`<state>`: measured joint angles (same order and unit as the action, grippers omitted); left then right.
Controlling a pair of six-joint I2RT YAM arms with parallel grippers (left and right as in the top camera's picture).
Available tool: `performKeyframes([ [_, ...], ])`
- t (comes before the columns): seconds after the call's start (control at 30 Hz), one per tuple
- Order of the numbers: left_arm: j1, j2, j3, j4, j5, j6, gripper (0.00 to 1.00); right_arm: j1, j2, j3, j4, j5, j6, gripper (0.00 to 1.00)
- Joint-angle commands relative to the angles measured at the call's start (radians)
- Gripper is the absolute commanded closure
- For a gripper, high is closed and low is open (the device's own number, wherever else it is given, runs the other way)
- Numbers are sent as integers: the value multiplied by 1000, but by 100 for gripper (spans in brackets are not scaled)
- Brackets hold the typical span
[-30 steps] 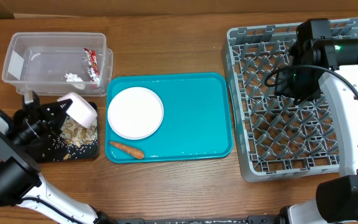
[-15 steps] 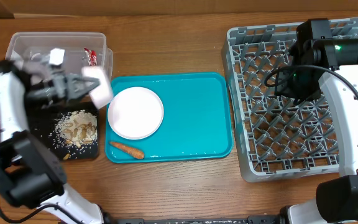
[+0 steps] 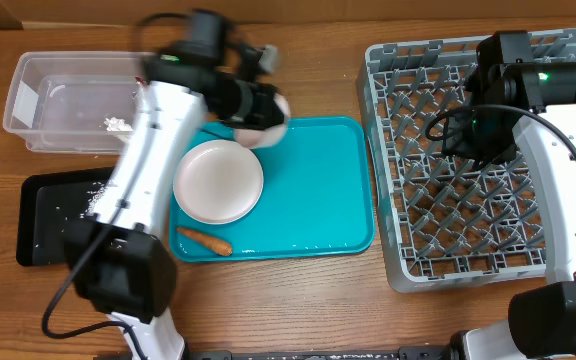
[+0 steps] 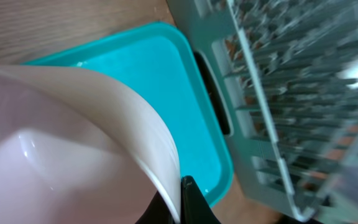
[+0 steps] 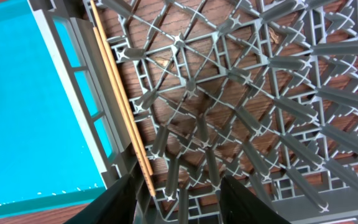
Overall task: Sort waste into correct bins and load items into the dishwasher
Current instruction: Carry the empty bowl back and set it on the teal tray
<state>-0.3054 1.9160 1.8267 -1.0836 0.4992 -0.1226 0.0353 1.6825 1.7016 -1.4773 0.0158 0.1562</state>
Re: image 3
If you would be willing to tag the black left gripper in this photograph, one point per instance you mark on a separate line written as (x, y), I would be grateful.
(265, 117)

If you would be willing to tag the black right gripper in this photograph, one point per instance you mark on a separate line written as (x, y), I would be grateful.
(455, 146)

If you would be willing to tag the white tissue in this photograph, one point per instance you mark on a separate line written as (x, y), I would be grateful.
(114, 124)

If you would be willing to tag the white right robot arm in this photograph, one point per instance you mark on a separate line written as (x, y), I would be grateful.
(541, 323)

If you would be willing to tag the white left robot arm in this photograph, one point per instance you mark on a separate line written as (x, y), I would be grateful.
(116, 258)

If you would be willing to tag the pink plate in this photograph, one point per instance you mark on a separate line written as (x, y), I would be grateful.
(218, 182)

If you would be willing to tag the grey dish rack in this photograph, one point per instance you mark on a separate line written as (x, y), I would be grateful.
(445, 221)

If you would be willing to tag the teal plastic tray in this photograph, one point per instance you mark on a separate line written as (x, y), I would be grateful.
(316, 199)

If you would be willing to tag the orange carrot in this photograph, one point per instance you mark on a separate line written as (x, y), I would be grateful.
(214, 244)

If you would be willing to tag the clear plastic bin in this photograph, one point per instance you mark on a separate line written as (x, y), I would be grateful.
(58, 100)

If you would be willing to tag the black tray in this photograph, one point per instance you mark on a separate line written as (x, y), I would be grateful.
(47, 203)

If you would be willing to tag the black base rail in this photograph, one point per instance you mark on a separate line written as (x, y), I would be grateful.
(425, 352)

